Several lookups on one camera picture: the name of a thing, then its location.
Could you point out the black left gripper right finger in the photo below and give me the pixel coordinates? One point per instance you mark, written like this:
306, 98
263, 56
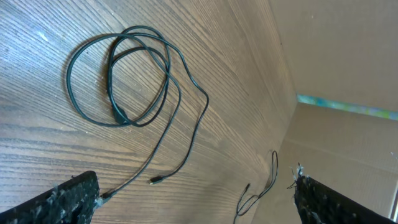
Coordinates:
317, 203

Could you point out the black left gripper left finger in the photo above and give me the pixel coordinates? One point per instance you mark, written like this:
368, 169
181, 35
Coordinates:
70, 202

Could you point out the cardboard backboard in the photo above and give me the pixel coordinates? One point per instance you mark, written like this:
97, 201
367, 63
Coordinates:
342, 57

